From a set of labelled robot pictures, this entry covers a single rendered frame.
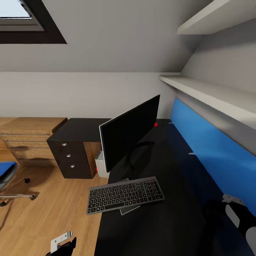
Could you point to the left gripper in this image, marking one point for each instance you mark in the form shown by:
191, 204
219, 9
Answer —
64, 250

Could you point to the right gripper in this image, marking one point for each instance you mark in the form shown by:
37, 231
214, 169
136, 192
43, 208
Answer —
217, 205

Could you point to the keyboard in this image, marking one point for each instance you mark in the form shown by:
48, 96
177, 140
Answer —
119, 195

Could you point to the folder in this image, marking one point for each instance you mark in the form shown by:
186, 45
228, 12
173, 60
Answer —
5, 168

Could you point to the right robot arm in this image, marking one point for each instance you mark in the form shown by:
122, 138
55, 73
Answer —
244, 221

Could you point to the swivel chair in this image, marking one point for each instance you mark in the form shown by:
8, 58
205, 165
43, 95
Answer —
4, 182

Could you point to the notebook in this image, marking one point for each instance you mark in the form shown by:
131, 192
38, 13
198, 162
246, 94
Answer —
127, 209

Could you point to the monitor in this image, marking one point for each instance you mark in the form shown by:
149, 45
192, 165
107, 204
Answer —
121, 134

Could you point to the mouse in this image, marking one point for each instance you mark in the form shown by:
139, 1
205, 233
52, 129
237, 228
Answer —
217, 212

